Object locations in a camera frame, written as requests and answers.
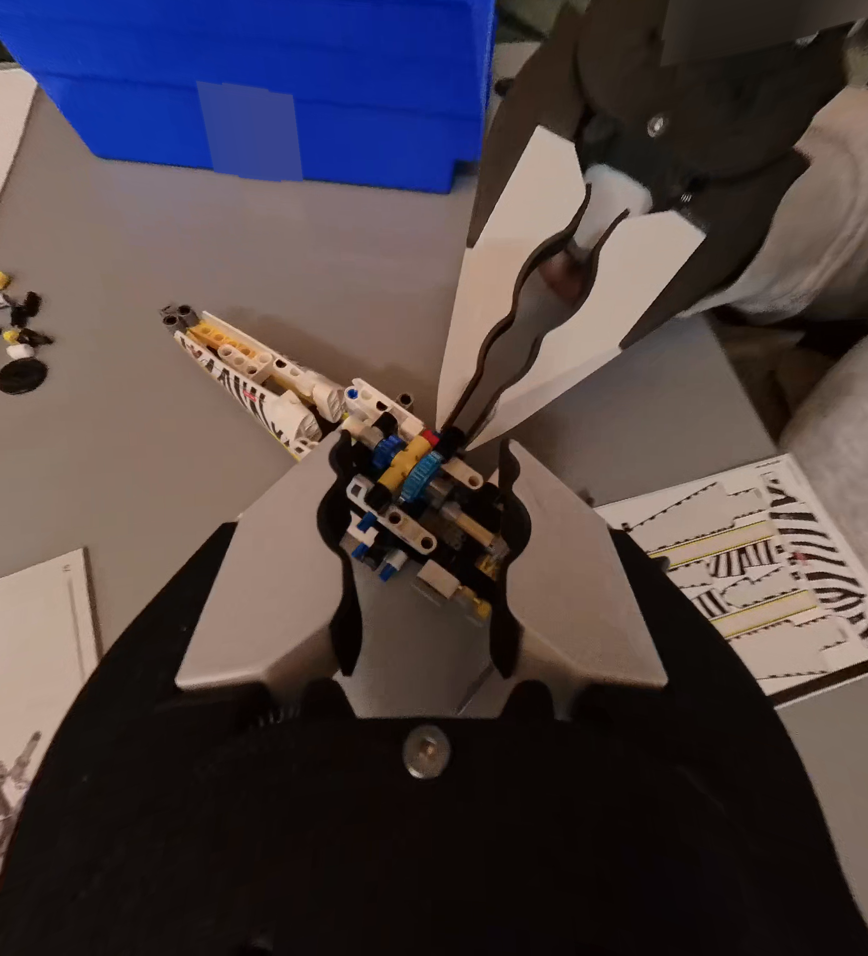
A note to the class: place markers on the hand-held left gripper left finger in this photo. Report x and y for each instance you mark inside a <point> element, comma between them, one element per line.
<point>277,582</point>

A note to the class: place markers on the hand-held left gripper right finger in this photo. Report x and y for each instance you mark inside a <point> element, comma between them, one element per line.
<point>576,590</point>

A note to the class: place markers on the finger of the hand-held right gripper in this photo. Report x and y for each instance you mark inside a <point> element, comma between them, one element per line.
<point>628,284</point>
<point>493,246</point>

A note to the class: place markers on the lego helicopter model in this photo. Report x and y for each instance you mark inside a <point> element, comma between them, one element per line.
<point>419,478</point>

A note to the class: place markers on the small black red lego pin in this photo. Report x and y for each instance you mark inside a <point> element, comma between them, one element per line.
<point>429,436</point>

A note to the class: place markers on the black round lego disc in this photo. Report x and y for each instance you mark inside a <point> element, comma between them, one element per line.
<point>21,377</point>

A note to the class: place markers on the group of loose lego pieces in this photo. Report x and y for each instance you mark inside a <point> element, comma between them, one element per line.
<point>27,306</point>

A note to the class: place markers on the person's right hand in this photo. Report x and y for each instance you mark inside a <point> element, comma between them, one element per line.
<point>568,273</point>

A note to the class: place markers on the zebra striped sticker sheet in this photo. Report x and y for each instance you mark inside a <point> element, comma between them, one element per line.
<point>815,620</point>

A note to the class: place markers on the fabric sofa seat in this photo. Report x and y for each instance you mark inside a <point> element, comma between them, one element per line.
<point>852,418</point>

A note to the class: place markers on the open instruction booklet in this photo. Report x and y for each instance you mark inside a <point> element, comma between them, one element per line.
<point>8,657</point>

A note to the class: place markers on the blue plastic bin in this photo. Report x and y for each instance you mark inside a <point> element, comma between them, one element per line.
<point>105,75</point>

